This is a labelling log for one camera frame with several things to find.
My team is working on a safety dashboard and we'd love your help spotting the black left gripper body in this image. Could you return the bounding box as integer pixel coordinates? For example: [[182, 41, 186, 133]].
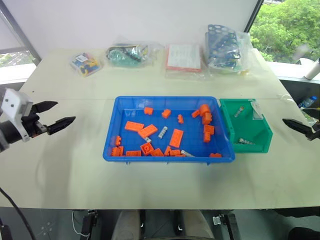
[[21, 104, 49, 139]]

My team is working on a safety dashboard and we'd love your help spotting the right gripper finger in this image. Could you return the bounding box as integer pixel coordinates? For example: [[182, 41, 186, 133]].
[[301, 107, 320, 119], [282, 118, 314, 137]]

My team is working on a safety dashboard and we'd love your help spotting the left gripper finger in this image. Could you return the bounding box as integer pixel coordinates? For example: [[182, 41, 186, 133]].
[[46, 115, 77, 136], [32, 100, 59, 115]]

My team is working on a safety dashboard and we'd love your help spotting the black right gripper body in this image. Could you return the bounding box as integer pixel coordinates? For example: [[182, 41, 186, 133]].
[[306, 119, 320, 142]]

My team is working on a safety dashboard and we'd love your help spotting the clear water bottle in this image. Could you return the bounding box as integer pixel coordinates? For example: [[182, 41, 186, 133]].
[[298, 95, 319, 109]]

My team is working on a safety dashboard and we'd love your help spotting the white cylinder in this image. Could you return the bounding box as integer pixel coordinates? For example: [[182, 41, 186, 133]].
[[303, 58, 320, 81]]

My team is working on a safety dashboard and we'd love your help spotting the small clear plastic bag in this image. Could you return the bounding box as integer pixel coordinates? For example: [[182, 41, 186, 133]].
[[250, 100, 264, 121]]

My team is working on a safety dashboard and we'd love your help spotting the green plastic bin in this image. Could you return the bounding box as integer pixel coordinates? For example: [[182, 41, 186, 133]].
[[219, 98, 274, 154]]

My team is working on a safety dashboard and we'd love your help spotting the bag of colourful small parts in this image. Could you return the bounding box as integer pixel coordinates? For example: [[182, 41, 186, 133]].
[[69, 51, 104, 78]]

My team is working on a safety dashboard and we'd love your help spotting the blue plastic tray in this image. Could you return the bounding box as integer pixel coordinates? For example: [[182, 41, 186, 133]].
[[102, 95, 236, 166]]

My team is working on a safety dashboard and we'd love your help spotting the flat orange plate block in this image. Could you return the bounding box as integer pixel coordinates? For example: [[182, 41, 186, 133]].
[[168, 128, 185, 148], [137, 123, 159, 139], [124, 120, 145, 133]]

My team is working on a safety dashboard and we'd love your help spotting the square orange block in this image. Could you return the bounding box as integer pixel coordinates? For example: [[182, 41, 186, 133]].
[[140, 142, 154, 157]]

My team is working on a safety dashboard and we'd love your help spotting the round orange block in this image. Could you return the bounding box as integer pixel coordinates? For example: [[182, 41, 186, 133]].
[[199, 103, 211, 117]]

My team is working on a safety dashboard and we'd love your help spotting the bag with blue rack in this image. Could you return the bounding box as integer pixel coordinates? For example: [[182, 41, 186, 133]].
[[203, 23, 252, 77]]

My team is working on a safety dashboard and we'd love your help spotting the dark window pillar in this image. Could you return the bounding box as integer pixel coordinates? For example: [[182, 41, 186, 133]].
[[244, 0, 265, 34]]

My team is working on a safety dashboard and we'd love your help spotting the bag with white paper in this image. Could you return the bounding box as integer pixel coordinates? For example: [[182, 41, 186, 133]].
[[164, 43, 205, 80]]

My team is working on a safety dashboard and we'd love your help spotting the grey window frame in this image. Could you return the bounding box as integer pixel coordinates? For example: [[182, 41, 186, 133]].
[[0, 0, 42, 66]]

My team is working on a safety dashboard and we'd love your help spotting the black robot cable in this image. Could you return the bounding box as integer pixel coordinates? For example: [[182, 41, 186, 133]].
[[0, 186, 37, 240]]

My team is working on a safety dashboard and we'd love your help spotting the bag of green cables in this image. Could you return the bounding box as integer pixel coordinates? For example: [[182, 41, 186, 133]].
[[104, 40, 164, 69]]

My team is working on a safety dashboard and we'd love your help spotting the black table bracket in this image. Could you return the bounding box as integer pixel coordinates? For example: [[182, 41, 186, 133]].
[[212, 213, 241, 240], [81, 209, 99, 236]]

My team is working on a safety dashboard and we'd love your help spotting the thin white cable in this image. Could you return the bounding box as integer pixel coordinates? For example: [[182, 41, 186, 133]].
[[72, 209, 90, 238]]

